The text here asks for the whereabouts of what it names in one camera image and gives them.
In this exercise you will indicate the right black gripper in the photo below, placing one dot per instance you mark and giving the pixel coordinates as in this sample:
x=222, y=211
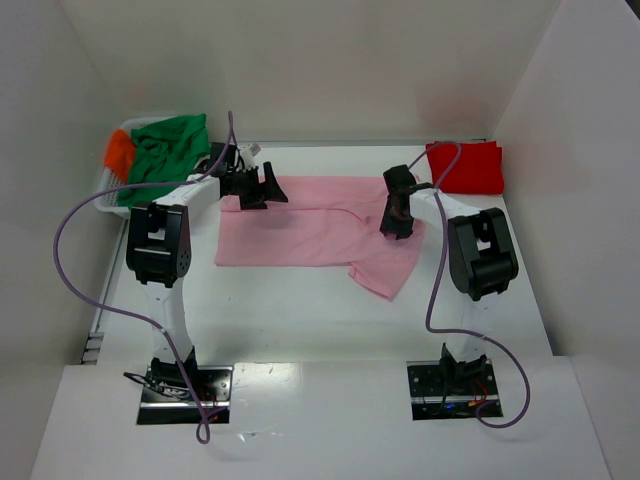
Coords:
x=396, y=214

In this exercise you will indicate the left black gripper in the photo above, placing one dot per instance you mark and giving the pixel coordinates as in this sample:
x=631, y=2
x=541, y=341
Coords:
x=255, y=186

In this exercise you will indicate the pink t shirt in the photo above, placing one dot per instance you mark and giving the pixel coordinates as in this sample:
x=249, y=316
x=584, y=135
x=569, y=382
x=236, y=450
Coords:
x=326, y=221

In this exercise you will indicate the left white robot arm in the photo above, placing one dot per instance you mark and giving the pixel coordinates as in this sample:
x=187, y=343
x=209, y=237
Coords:
x=159, y=250

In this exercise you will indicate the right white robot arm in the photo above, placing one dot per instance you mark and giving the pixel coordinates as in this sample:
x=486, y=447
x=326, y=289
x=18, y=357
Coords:
x=481, y=262

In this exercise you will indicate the folded red t shirt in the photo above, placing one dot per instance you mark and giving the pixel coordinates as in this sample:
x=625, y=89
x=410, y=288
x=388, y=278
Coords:
x=477, y=171

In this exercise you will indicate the green t shirt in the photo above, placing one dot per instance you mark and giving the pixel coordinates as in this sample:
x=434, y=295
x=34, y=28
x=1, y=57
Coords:
x=165, y=152

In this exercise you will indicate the orange t shirt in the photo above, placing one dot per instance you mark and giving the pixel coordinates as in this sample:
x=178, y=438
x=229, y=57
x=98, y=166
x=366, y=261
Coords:
x=120, y=155

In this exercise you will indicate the white plastic basket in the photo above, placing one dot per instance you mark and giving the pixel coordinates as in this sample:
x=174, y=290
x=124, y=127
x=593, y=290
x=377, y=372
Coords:
x=109, y=182

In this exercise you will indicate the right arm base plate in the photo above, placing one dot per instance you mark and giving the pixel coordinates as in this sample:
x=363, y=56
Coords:
x=433, y=398

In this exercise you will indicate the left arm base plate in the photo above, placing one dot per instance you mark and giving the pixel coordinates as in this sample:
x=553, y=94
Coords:
x=170, y=403

